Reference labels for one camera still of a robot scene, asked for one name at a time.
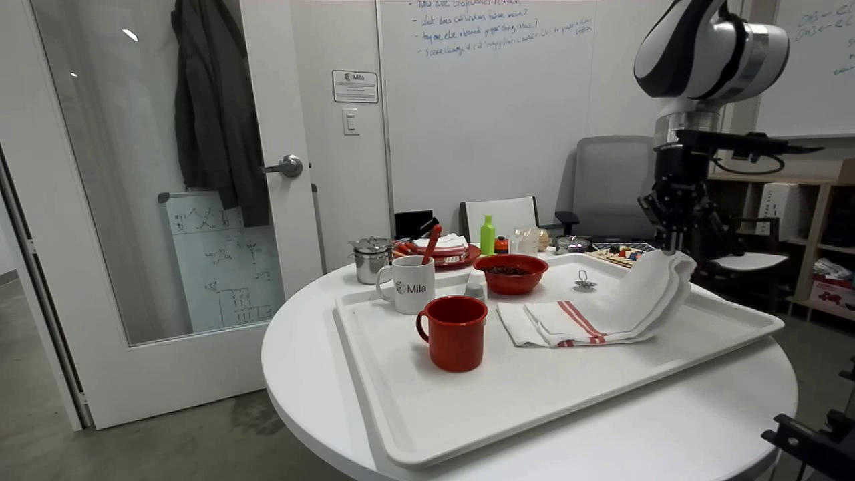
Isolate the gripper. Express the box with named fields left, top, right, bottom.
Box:
left=637, top=144, right=721, bottom=255

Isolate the white towel with red stripes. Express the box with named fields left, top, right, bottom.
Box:
left=496, top=249, right=697, bottom=349

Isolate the wooden board with coloured pieces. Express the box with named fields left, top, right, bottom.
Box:
left=586, top=241, right=659, bottom=270

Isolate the grey office chair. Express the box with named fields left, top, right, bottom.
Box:
left=553, top=135, right=659, bottom=245

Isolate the black chair with white seat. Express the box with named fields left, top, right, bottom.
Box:
left=695, top=215, right=791, bottom=315

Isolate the wooden shelf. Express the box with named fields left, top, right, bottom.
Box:
left=707, top=159, right=855, bottom=323

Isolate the clear plastic container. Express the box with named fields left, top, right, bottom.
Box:
left=510, top=226, right=541, bottom=257

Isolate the red and white box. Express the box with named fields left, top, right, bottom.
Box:
left=807, top=275, right=855, bottom=323

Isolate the red bowl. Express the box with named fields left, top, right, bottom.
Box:
left=472, top=253, right=550, bottom=296

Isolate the small white shaker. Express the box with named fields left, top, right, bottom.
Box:
left=464, top=269, right=489, bottom=302

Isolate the red plate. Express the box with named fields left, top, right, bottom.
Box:
left=392, top=240, right=482, bottom=270

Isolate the folded white cloth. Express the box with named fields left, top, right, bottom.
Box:
left=413, top=233, right=470, bottom=259

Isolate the white plastic tray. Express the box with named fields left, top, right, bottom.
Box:
left=333, top=252, right=786, bottom=469

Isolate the red enamel mug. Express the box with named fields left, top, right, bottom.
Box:
left=415, top=295, right=489, bottom=373

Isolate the black box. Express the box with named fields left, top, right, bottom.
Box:
left=393, top=209, right=435, bottom=241

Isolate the white printed mug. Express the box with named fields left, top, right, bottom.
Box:
left=375, top=255, right=437, bottom=315

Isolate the steel pot with lid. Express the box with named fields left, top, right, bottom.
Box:
left=348, top=236, right=395, bottom=285

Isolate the small whiteboard with drawings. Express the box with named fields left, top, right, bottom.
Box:
left=158, top=190, right=286, bottom=335

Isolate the dark grey jacket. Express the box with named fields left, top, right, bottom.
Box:
left=170, top=0, right=272, bottom=228

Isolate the white glass door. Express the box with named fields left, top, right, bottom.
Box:
left=0, top=0, right=326, bottom=430

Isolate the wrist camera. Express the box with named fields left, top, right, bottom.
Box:
left=673, top=128, right=824, bottom=162

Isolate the wall whiteboard with writing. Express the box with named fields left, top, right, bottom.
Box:
left=375, top=0, right=672, bottom=236
left=753, top=0, right=855, bottom=140

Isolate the white wall sign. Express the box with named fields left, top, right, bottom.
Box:
left=331, top=69, right=380, bottom=105

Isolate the silver door handle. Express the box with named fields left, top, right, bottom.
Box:
left=261, top=154, right=305, bottom=179

